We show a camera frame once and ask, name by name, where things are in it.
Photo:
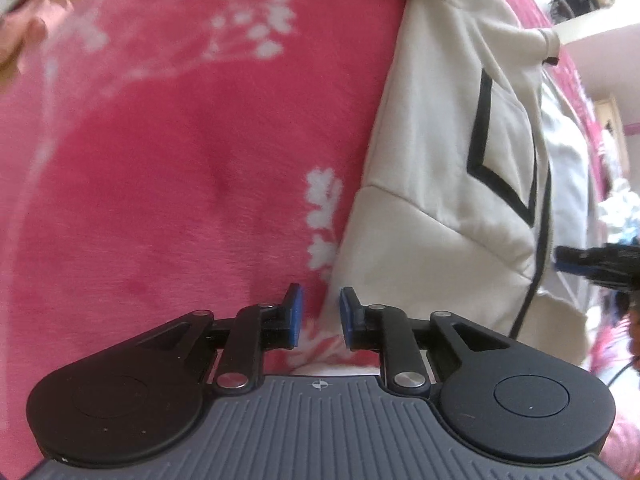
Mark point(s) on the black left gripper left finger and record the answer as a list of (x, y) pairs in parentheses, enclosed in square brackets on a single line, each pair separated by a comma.
[(138, 398)]

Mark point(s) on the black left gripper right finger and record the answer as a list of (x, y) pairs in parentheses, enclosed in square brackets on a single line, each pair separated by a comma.
[(502, 397)]

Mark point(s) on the beige sweatshirt garment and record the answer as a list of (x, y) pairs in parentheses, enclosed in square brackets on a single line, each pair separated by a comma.
[(455, 206)]

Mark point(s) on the cream wooden nightstand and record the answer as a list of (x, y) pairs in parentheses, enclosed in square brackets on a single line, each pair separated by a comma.
[(608, 115)]

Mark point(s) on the pink floral bed blanket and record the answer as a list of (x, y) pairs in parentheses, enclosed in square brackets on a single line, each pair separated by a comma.
[(165, 156)]

